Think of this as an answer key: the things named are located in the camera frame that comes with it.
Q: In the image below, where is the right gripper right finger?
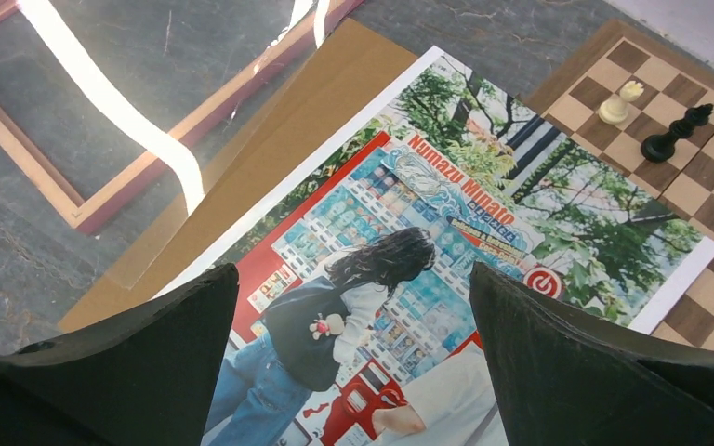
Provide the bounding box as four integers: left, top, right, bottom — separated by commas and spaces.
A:
469, 262, 714, 445

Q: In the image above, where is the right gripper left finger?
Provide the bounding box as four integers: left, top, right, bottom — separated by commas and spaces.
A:
0, 264, 239, 445

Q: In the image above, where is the clear acrylic sheet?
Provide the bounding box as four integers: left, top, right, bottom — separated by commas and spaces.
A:
0, 0, 580, 291

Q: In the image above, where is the wooden picture frame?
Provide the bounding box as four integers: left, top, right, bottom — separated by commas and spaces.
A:
0, 1, 360, 234

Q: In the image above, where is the colourful printed photo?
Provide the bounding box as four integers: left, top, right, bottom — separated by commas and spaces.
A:
179, 48, 714, 445

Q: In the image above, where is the black chess piece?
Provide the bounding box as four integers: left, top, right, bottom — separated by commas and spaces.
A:
641, 103, 714, 163

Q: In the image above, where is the white chess piece left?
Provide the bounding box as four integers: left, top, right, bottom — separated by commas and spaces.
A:
598, 81, 644, 125

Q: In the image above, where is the wooden chessboard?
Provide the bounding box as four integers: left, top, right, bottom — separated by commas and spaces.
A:
525, 20, 714, 350

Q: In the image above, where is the brown cardboard backing board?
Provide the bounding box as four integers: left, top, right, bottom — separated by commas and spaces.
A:
58, 20, 417, 332

